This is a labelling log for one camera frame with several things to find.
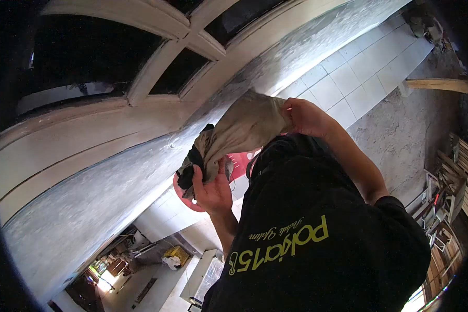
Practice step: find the person's right hand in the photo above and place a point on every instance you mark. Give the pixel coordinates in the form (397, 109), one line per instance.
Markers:
(310, 117)

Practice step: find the person's left hand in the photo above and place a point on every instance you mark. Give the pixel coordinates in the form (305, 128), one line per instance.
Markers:
(214, 195)

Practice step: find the person's right fingers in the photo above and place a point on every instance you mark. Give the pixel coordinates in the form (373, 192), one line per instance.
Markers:
(289, 115)

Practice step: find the person's left fingers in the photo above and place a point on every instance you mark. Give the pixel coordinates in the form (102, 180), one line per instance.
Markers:
(224, 167)

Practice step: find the person's left thumb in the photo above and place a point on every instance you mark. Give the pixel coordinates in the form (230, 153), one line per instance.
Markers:
(197, 179)

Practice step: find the beige and black cloth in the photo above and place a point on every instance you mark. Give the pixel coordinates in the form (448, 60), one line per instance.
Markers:
(245, 124)

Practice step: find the red plastic chair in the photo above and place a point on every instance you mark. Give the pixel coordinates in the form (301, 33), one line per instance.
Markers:
(240, 160)

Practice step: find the yellow plastic crate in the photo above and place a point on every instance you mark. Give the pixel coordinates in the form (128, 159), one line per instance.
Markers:
(176, 254)

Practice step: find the white bag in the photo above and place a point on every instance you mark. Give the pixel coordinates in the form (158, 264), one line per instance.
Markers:
(172, 263)

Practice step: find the white cabinet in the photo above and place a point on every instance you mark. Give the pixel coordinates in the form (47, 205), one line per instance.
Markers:
(202, 277)

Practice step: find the person's body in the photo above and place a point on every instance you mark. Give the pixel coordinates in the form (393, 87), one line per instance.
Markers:
(316, 241)

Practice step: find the wooden plank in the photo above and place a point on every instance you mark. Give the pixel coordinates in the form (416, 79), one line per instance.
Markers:
(440, 85)

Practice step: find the pile of wooden frames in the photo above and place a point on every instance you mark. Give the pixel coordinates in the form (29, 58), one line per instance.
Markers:
(448, 187)

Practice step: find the white wooden window frame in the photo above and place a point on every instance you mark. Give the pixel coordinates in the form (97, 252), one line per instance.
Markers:
(101, 117)

